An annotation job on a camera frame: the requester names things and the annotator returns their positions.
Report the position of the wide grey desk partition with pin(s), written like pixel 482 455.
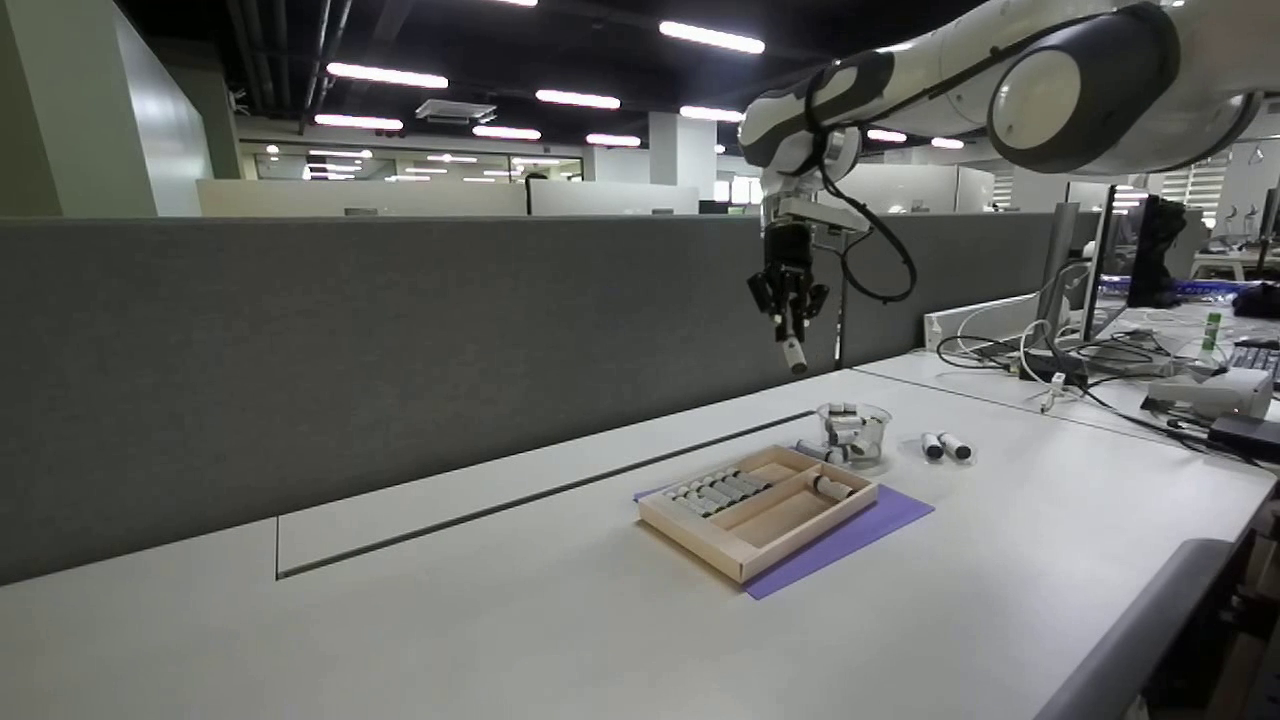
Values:
pixel 403 372

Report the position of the narrow grey desk partition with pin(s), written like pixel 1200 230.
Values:
pixel 961 285

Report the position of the black flat device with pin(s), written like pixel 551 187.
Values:
pixel 1245 437

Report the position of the yellow-banded small bottle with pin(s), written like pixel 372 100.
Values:
pixel 692 499

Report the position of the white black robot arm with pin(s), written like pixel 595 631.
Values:
pixel 933 81

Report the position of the pale-green-banded small bottle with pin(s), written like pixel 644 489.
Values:
pixel 712 493

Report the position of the ceiling air conditioner unit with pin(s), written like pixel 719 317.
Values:
pixel 459 114

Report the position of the purple mat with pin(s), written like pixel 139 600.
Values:
pixel 867 525

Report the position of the light wooden divided tray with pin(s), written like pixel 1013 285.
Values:
pixel 787 530

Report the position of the dark-blue-capped white-label bottle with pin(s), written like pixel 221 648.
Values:
pixel 762 478

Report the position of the black computer monitor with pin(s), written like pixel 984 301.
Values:
pixel 1159 246

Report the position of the white desktop device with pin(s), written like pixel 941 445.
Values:
pixel 1221 396

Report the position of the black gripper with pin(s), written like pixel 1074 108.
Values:
pixel 787 285

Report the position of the white power strip box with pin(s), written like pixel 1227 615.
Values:
pixel 981 320

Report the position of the white background cubicle partition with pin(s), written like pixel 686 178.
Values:
pixel 403 196

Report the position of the grey-green small bottle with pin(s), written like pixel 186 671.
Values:
pixel 679 507

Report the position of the plain white-label small bottle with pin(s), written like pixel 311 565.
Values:
pixel 730 489
pixel 745 481

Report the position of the silver computer monitor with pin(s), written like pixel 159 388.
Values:
pixel 1074 263

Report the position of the small green-label bottle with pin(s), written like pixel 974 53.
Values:
pixel 1214 343

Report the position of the fluorescent ceiling light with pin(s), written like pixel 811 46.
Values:
pixel 886 137
pixel 506 132
pixel 712 114
pixel 357 123
pixel 577 100
pixel 391 78
pixel 712 37
pixel 612 142

